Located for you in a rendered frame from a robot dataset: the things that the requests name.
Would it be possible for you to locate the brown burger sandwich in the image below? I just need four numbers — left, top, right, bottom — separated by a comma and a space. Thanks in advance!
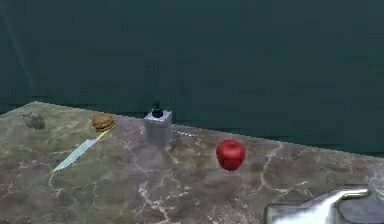
91, 112, 116, 133

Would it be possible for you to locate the thin silver utensil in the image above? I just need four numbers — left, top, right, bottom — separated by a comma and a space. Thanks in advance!
171, 129, 198, 138

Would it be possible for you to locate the grey square soap dispenser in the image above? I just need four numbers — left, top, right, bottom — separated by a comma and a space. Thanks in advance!
143, 100, 174, 147

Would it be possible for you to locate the red apple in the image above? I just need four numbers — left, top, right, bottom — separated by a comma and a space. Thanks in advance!
215, 139, 247, 172

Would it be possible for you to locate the grey lumpy sponge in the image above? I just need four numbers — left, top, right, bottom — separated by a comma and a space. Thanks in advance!
22, 112, 46, 131

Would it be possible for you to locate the steel sink basin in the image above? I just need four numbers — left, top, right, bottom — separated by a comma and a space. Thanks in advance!
263, 183, 384, 224

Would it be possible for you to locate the yellow handled kitchen knife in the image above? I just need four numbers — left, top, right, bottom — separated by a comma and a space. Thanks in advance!
52, 125, 116, 173

